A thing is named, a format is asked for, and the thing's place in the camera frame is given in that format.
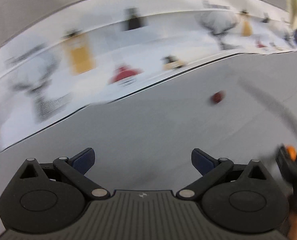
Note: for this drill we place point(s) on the grey printed sofa cover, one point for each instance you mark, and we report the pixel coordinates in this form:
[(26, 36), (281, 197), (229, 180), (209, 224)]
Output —
[(132, 79)]

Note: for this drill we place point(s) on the dark date near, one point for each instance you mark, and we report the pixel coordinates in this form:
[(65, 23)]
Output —
[(217, 97)]

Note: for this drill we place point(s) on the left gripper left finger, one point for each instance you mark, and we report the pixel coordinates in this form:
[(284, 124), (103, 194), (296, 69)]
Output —
[(43, 198)]

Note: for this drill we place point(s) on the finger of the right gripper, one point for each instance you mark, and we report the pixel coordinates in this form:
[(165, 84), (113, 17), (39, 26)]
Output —
[(287, 167)]

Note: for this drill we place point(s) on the small orange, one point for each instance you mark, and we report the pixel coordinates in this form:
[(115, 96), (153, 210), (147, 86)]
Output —
[(291, 152)]

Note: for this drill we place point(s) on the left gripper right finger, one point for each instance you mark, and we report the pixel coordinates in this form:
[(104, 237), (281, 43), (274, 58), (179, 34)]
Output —
[(239, 198)]

